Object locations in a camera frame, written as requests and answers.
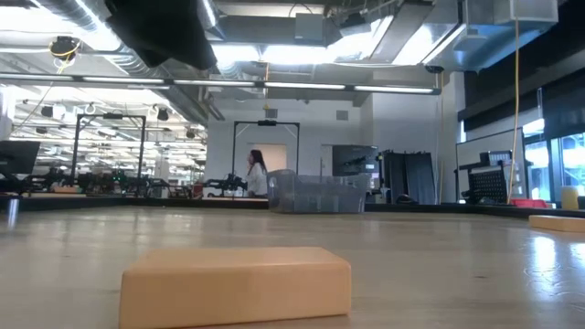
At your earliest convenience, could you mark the red bin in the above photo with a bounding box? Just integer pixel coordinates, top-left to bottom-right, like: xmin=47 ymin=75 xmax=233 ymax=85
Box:
xmin=510 ymin=197 xmax=548 ymax=209

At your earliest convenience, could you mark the black computer monitor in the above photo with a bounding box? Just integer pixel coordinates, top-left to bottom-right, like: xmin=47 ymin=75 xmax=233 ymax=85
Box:
xmin=0 ymin=140 xmax=41 ymax=175

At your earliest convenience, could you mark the black perforated cart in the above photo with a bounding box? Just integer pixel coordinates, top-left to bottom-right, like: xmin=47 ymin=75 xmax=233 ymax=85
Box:
xmin=456 ymin=150 xmax=527 ymax=205

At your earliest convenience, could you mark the gray plastic bin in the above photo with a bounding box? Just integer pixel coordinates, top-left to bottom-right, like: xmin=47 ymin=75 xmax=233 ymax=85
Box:
xmin=267 ymin=168 xmax=370 ymax=215

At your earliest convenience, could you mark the yellow hanging cable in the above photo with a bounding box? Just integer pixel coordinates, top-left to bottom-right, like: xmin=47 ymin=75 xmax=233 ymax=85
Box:
xmin=505 ymin=17 xmax=522 ymax=205

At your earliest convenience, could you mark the long orange block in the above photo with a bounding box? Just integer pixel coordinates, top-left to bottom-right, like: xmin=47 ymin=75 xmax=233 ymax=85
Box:
xmin=119 ymin=246 xmax=353 ymax=329
xmin=528 ymin=214 xmax=585 ymax=233

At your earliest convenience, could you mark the overhead LED light bar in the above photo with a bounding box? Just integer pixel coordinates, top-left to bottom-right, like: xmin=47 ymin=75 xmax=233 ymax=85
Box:
xmin=0 ymin=72 xmax=442 ymax=96

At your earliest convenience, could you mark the black aluminium table frame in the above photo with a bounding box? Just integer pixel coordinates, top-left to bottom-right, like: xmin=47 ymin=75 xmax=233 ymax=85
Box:
xmin=0 ymin=195 xmax=585 ymax=218

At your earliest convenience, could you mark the black background station frame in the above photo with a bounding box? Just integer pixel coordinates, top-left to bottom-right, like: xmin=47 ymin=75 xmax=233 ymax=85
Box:
xmin=231 ymin=120 xmax=301 ymax=175
xmin=70 ymin=113 xmax=147 ymax=185

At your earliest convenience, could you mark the person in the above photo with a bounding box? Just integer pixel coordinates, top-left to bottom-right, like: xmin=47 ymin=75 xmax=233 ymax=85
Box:
xmin=246 ymin=149 xmax=270 ymax=198

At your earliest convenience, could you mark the dark curtain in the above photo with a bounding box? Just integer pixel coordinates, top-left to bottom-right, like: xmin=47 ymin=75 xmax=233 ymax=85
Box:
xmin=381 ymin=150 xmax=438 ymax=206

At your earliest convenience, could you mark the yellow cylinder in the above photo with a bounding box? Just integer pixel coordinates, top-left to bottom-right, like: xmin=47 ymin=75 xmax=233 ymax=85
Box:
xmin=560 ymin=186 xmax=580 ymax=211

